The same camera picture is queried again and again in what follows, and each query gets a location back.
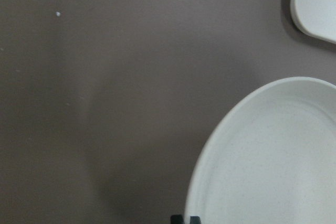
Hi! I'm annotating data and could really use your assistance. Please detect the round white plate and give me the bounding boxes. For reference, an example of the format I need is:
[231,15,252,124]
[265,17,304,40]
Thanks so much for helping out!
[184,77,335,223]

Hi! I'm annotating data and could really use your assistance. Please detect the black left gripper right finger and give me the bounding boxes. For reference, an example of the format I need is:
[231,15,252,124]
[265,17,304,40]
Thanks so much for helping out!
[190,216,201,224]

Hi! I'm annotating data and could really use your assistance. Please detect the cream rectangular tray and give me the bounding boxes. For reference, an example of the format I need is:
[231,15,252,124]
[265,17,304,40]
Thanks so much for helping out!
[290,0,335,44]

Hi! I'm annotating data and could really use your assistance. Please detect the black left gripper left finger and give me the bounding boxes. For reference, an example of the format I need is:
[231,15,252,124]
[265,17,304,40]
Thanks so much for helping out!
[170,215,183,224]

